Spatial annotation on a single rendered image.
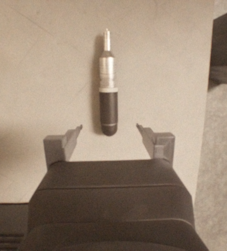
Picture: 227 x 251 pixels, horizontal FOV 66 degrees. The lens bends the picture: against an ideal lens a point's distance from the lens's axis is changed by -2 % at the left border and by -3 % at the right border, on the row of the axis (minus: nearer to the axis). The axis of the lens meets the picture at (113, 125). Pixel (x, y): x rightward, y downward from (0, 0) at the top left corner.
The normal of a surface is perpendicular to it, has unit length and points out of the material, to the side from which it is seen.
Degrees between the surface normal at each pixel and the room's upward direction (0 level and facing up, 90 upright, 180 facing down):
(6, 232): 90
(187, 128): 0
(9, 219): 90
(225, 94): 0
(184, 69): 0
